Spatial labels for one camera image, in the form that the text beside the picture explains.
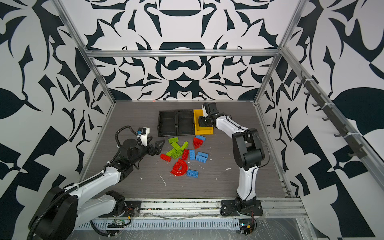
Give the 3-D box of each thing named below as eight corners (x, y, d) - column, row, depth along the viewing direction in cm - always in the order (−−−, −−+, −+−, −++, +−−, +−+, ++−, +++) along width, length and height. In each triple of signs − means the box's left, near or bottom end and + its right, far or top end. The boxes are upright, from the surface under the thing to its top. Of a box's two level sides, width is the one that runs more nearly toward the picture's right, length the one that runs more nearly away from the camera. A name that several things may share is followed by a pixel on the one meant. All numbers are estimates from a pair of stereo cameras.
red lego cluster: (193, 148, 95) (193, 147, 94) (193, 139, 100) (193, 137, 98) (203, 148, 95) (203, 147, 94) (202, 139, 100) (203, 137, 98)
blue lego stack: (195, 159, 92) (195, 157, 90) (198, 152, 95) (198, 150, 93) (205, 163, 90) (205, 162, 88) (208, 155, 94) (208, 154, 92)
